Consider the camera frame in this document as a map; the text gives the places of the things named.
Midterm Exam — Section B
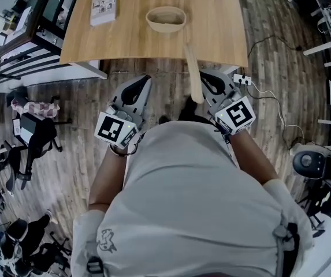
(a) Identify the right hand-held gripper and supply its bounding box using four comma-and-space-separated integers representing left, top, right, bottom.
199, 69, 256, 136

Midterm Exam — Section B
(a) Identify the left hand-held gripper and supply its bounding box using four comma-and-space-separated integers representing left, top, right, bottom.
94, 74, 153, 149

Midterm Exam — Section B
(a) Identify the person's right forearm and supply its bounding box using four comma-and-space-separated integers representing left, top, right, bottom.
229, 128, 280, 189

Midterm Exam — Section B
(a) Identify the person's left forearm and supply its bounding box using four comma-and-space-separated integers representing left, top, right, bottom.
88, 144, 129, 213

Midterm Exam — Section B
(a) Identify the white power strip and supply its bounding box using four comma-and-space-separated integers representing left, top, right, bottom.
232, 73, 253, 86

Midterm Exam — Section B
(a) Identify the white booklet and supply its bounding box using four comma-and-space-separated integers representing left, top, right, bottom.
90, 0, 118, 27

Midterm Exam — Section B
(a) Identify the pink checked cloth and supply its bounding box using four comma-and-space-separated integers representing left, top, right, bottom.
11, 98, 61, 118

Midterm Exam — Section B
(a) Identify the black office chair with cloth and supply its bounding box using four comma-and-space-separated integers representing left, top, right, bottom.
5, 87, 72, 190

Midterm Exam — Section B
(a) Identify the person's white shirt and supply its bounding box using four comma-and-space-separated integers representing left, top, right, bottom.
70, 119, 314, 277

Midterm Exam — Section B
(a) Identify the black grey office chair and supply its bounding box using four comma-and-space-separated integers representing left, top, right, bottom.
291, 149, 331, 231

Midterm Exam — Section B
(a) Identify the black metal railing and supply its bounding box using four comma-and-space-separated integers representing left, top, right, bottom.
0, 0, 65, 88

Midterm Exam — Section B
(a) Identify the white table frame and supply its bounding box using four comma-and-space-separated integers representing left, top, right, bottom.
69, 58, 109, 80

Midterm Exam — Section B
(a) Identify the dark wrist bracelet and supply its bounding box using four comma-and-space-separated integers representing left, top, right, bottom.
109, 142, 137, 157

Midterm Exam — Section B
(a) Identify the white cable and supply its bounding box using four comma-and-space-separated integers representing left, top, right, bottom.
250, 81, 305, 144

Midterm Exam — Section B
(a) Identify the black floor cable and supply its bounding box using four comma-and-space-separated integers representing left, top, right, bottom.
245, 34, 303, 66

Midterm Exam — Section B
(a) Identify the grey black backpack strap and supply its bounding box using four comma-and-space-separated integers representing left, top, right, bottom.
273, 222, 301, 277

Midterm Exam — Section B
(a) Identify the grey backpack strap buckle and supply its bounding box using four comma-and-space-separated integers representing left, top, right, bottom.
85, 255, 106, 274

